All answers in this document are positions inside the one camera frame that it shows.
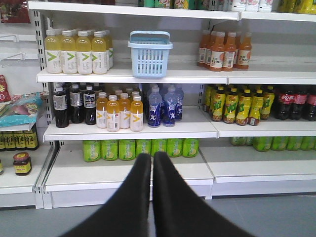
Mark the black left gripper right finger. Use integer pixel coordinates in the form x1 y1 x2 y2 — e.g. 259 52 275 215
153 152 252 237

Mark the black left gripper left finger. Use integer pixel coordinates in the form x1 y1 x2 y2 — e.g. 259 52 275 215
62 154 151 237

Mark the light blue plastic basket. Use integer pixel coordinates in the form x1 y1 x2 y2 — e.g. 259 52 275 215
128 31 173 79

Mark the green soda bottle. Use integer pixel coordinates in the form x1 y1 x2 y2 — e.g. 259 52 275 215
167 138 183 158
118 139 136 160
101 140 118 161
82 140 101 162

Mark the blue sports drink bottle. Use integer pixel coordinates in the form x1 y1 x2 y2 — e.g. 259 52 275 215
148 86 162 127
163 85 177 127

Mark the orange vitamin drink bottle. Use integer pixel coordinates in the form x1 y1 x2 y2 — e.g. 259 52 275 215
106 95 119 132
119 93 131 129
130 95 144 132
96 92 108 128

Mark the yellow lemon tea bottle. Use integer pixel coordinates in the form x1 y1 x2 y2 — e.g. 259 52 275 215
248 89 264 126
211 86 226 121
236 89 252 126
223 87 238 124

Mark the red lid sauce jar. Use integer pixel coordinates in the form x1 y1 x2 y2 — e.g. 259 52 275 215
13 152 32 176

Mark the dark tea bottle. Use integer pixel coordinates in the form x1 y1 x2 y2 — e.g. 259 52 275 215
83 85 96 125
53 87 69 128
70 83 84 123

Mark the teal snack bag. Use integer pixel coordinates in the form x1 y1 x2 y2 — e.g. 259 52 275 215
0 91 47 127

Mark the dark cola bottle red label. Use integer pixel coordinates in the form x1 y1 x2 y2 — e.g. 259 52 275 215
290 85 308 120
275 85 294 120

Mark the pale yellow drink bottle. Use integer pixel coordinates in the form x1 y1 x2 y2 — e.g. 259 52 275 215
91 32 109 74
44 30 62 74
61 30 77 74
76 31 92 75

